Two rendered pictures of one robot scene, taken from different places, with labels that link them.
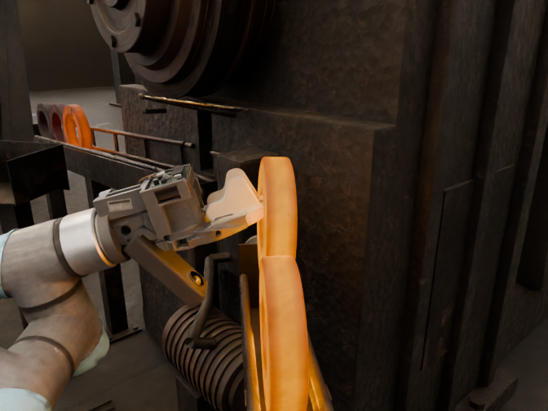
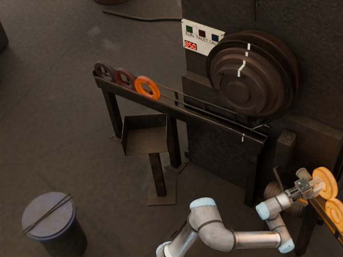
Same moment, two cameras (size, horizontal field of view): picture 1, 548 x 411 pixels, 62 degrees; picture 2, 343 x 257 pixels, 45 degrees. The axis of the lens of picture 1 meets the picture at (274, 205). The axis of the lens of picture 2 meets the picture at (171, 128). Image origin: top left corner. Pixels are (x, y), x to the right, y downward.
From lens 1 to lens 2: 177 cm
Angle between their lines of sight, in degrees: 30
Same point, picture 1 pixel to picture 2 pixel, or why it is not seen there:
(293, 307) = not seen: outside the picture
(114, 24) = (231, 101)
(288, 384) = not seen: outside the picture
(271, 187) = (332, 185)
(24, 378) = (288, 236)
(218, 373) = (295, 208)
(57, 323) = (279, 220)
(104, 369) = (187, 187)
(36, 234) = (275, 205)
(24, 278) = (273, 215)
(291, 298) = not seen: outside the picture
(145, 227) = (297, 196)
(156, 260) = (300, 201)
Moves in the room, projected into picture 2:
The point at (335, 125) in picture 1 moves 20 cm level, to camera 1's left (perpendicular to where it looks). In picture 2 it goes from (324, 134) to (287, 144)
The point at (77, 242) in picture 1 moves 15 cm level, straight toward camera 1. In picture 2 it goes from (286, 205) to (312, 227)
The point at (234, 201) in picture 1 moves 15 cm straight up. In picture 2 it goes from (319, 186) to (325, 167)
